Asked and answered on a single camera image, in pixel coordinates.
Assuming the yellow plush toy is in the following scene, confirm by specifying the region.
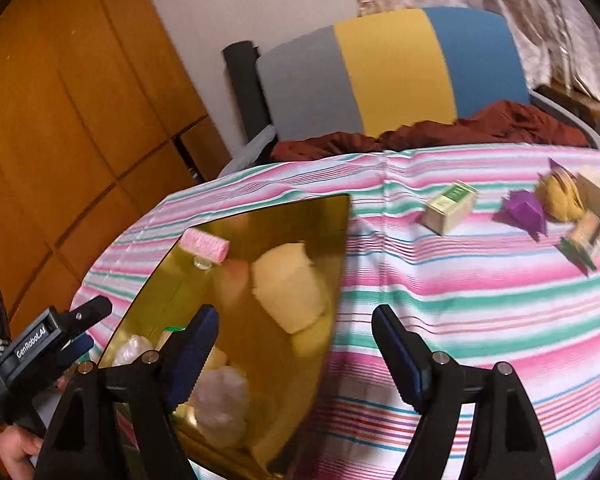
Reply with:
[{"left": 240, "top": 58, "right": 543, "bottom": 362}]
[{"left": 537, "top": 170, "right": 586, "bottom": 223}]

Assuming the dark red cloth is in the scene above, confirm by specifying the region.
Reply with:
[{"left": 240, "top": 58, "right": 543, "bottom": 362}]
[{"left": 270, "top": 100, "right": 592, "bottom": 163}]

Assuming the striped pink green tablecloth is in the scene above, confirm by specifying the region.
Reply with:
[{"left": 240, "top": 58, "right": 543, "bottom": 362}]
[{"left": 77, "top": 142, "right": 600, "bottom": 480}]

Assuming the wooden side shelf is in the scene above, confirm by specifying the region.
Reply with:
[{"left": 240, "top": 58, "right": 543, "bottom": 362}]
[{"left": 550, "top": 80, "right": 600, "bottom": 121}]

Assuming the pink hair roller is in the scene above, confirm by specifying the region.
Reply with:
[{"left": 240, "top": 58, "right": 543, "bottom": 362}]
[{"left": 180, "top": 227, "right": 231, "bottom": 266}]

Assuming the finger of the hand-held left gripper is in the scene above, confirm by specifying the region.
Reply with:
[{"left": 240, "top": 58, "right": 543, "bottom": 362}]
[
  {"left": 55, "top": 295, "right": 113, "bottom": 346},
  {"left": 55, "top": 335, "right": 95, "bottom": 368}
]

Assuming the small green cream box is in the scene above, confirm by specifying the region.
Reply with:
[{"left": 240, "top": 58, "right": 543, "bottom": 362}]
[{"left": 422, "top": 180, "right": 480, "bottom": 236}]

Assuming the black rolled mat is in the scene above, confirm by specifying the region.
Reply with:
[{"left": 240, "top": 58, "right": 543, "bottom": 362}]
[{"left": 222, "top": 40, "right": 273, "bottom": 143}]

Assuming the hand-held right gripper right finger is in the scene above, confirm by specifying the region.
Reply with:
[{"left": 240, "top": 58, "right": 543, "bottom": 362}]
[{"left": 371, "top": 305, "right": 556, "bottom": 480}]

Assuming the person's left hand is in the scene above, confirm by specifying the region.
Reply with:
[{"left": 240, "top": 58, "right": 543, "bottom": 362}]
[{"left": 0, "top": 422, "right": 46, "bottom": 480}]

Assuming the purple packet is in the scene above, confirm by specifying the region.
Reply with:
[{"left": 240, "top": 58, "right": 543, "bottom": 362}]
[{"left": 495, "top": 189, "right": 548, "bottom": 236}]

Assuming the wooden wardrobe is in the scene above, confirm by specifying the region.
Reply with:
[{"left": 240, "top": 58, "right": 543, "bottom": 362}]
[{"left": 0, "top": 0, "right": 231, "bottom": 341}]

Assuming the long cream box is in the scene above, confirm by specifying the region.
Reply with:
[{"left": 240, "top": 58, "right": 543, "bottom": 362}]
[{"left": 575, "top": 165, "right": 600, "bottom": 233}]

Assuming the grey yellow blue chair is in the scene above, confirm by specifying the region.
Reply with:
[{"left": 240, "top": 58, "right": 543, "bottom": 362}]
[{"left": 219, "top": 7, "right": 600, "bottom": 176}]

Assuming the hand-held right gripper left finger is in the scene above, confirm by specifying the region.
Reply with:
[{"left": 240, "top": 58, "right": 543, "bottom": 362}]
[{"left": 36, "top": 304, "right": 220, "bottom": 480}]

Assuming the gold metal tin box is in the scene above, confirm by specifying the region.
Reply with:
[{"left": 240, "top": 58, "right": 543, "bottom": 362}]
[{"left": 97, "top": 192, "right": 352, "bottom": 480}]

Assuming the clear plastic item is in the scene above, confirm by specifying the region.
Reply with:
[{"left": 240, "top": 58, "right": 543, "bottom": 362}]
[
  {"left": 190, "top": 366, "right": 251, "bottom": 446},
  {"left": 112, "top": 335, "right": 153, "bottom": 367}
]

